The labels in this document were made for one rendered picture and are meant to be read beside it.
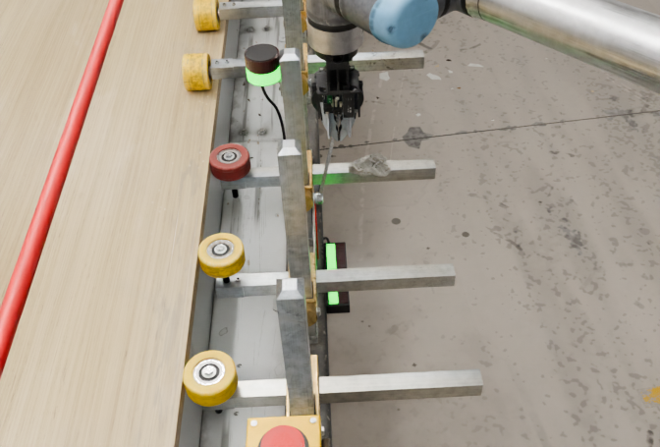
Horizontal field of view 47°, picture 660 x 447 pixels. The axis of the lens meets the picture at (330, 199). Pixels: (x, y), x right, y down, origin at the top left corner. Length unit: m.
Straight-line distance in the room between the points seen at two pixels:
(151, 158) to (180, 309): 0.40
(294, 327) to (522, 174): 1.97
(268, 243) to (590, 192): 1.46
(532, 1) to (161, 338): 0.74
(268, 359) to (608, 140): 1.92
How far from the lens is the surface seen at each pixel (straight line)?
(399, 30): 1.06
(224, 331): 1.57
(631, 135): 3.14
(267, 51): 1.31
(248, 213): 1.79
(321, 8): 1.16
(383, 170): 1.51
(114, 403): 1.18
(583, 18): 1.02
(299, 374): 1.07
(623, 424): 2.26
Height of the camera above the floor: 1.86
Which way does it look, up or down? 44 degrees down
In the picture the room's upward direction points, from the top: 3 degrees counter-clockwise
